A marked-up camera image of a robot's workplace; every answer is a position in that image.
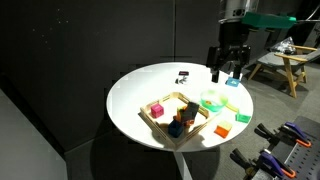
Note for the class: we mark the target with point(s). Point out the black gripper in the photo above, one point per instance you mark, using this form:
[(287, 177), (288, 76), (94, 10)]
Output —
[(232, 47)]

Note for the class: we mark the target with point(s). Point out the light blue toy block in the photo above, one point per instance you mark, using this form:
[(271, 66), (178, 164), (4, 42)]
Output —
[(232, 82)]

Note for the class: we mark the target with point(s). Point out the green toy block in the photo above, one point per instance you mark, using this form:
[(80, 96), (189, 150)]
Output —
[(243, 118)]

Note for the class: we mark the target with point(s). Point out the orange toy block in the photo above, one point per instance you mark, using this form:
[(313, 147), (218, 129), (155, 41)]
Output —
[(223, 128)]

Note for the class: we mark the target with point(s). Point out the multicolour picture block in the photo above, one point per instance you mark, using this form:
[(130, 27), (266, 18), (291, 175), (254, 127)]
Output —
[(186, 114)]

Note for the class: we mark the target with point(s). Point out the dark blue toy block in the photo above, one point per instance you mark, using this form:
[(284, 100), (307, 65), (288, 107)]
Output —
[(175, 129)]

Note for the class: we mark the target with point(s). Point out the pink toy block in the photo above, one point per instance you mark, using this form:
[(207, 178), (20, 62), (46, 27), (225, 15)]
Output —
[(157, 110)]

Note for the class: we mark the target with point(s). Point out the green plastic bowl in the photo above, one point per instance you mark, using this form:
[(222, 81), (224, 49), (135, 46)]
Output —
[(218, 100)]

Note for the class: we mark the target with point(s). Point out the black white patterned card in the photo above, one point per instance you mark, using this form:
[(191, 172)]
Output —
[(181, 80)]

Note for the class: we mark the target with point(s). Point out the wooden armchair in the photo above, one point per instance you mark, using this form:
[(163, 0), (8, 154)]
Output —
[(287, 62)]

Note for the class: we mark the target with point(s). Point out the wooden tray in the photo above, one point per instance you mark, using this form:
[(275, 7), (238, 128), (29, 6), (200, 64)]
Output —
[(170, 104)]

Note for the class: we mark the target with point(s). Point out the purple orange spring clamp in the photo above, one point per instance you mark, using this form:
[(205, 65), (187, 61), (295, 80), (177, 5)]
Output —
[(289, 133)]

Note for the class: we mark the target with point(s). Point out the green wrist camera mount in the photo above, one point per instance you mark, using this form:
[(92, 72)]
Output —
[(258, 20)]

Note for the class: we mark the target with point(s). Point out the white table pedestal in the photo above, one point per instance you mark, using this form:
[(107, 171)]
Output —
[(182, 166)]

